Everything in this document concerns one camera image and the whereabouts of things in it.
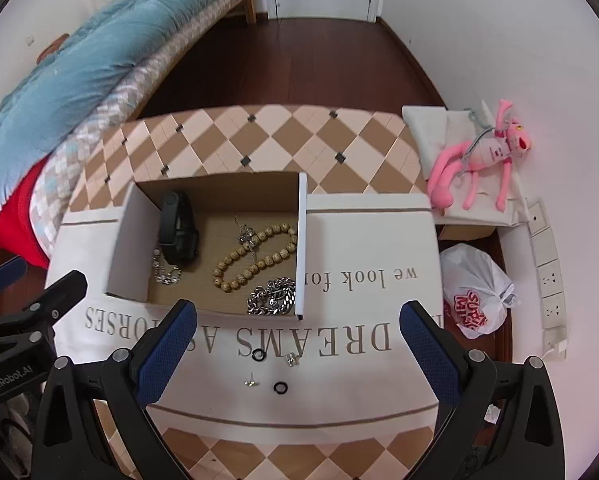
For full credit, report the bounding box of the wooden bead bracelet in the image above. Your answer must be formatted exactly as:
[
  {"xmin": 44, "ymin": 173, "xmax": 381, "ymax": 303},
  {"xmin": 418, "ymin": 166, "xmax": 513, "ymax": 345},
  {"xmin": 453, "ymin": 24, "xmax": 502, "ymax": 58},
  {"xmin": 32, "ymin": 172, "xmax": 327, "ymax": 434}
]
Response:
[{"xmin": 212, "ymin": 224, "xmax": 299, "ymax": 293}]

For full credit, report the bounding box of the white plastic shopping bag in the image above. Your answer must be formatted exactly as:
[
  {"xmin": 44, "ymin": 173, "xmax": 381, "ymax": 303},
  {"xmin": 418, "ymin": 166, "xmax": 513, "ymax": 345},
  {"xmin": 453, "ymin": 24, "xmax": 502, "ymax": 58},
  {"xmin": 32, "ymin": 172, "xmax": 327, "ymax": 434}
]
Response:
[{"xmin": 439, "ymin": 243, "xmax": 520, "ymax": 340}]

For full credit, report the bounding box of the cream folded cloth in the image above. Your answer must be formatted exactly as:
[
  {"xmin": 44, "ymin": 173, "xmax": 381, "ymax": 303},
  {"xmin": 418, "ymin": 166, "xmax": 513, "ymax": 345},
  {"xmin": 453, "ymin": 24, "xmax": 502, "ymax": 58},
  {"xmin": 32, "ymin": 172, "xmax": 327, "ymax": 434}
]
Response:
[{"xmin": 401, "ymin": 99, "xmax": 533, "ymax": 226}]

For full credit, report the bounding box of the silver chunky chain bracelet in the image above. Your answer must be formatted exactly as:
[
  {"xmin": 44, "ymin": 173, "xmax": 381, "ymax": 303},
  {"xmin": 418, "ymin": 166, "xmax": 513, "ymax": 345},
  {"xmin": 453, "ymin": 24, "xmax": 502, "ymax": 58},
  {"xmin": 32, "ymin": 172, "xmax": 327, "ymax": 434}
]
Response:
[{"xmin": 246, "ymin": 275, "xmax": 299, "ymax": 317}]

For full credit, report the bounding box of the small gold stud earring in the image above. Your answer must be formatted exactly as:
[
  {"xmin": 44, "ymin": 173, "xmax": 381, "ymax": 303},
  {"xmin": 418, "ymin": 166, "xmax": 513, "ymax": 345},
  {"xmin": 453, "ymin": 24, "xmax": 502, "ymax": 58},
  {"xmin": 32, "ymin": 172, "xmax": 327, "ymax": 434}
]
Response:
[{"xmin": 244, "ymin": 372, "xmax": 260, "ymax": 388}]

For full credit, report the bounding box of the silver dangling earring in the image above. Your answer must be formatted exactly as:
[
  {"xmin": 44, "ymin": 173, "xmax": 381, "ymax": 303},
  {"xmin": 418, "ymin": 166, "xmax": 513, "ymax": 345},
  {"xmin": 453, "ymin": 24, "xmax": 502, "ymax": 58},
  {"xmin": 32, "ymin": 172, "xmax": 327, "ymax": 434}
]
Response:
[{"xmin": 234, "ymin": 216, "xmax": 260, "ymax": 263}]

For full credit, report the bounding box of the patterned mattress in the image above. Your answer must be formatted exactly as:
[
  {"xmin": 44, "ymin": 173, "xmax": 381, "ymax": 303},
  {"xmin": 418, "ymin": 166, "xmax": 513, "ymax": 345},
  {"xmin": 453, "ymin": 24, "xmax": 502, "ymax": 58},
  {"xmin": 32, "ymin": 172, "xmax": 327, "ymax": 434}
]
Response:
[{"xmin": 28, "ymin": 0, "xmax": 256, "ymax": 269}]

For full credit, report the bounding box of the red cloth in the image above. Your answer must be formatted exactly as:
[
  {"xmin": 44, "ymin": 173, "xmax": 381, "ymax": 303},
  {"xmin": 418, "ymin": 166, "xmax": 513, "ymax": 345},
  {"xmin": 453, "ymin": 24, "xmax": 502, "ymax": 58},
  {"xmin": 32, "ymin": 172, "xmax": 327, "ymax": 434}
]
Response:
[{"xmin": 0, "ymin": 157, "xmax": 49, "ymax": 269}]

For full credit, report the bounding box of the blue quilt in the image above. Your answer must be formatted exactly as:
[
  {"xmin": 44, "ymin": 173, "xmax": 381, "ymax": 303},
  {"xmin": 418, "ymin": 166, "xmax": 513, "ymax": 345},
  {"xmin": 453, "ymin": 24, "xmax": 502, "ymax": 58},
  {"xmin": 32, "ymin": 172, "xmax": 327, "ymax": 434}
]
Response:
[{"xmin": 0, "ymin": 0, "xmax": 216, "ymax": 211}]

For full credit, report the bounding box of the white cardboard box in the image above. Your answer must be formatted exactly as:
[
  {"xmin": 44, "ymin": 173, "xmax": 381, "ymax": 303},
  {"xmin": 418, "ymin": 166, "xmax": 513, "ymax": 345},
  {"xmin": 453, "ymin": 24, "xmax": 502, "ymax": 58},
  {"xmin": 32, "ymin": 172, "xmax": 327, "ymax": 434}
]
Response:
[{"xmin": 104, "ymin": 171, "xmax": 307, "ymax": 315}]

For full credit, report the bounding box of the thin silver chain necklace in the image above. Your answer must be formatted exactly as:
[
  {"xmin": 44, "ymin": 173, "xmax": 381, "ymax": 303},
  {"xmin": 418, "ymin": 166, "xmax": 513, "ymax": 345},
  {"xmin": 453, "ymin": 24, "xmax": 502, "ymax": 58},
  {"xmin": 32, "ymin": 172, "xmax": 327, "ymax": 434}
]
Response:
[{"xmin": 151, "ymin": 245, "xmax": 185, "ymax": 286}]

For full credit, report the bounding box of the pink panther plush toy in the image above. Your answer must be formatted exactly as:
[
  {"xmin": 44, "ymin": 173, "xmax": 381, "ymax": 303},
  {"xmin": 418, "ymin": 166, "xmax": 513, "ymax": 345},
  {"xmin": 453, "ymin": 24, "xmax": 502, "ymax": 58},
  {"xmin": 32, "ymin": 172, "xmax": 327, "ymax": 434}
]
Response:
[{"xmin": 427, "ymin": 99, "xmax": 533, "ymax": 212}]

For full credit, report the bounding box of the white wall socket strip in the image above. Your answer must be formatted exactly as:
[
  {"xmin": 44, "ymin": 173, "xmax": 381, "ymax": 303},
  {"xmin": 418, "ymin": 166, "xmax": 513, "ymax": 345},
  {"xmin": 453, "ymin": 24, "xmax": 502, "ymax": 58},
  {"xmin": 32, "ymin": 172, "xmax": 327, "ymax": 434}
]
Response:
[{"xmin": 528, "ymin": 198, "xmax": 569, "ymax": 361}]

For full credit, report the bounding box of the black fitness band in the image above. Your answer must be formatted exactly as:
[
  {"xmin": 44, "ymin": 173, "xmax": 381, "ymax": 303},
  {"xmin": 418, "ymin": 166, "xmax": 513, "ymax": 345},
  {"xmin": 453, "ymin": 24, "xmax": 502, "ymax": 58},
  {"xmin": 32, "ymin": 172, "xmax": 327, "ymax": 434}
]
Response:
[{"xmin": 158, "ymin": 192, "xmax": 200, "ymax": 266}]

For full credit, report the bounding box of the brown cardboard box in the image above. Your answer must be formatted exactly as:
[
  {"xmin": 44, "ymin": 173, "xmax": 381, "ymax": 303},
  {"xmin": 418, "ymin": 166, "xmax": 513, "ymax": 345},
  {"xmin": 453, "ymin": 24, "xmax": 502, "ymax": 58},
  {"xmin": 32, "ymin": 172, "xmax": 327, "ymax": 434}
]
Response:
[{"xmin": 437, "ymin": 224, "xmax": 496, "ymax": 242}]

